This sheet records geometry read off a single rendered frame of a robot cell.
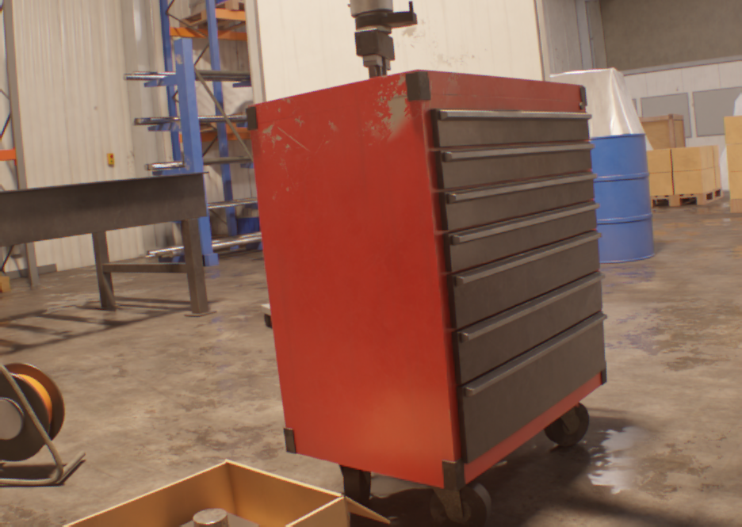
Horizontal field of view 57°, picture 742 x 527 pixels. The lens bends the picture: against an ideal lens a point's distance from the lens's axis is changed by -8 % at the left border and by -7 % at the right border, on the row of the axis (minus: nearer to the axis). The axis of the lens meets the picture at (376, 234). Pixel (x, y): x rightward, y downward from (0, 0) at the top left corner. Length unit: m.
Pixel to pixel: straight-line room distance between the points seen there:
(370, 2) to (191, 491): 1.02
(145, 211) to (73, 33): 5.89
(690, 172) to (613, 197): 4.73
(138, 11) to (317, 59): 6.79
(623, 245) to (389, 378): 3.91
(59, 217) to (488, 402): 3.14
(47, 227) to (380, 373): 2.96
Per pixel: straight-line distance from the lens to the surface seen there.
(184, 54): 7.92
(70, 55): 10.08
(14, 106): 8.22
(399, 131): 1.34
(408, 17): 1.53
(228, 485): 1.51
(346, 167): 1.43
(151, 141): 10.28
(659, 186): 9.98
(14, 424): 2.23
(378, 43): 1.49
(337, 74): 3.98
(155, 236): 10.04
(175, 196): 4.67
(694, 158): 9.85
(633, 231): 5.25
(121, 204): 4.44
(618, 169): 5.20
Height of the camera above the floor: 0.77
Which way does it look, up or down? 5 degrees down
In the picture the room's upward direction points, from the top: 6 degrees counter-clockwise
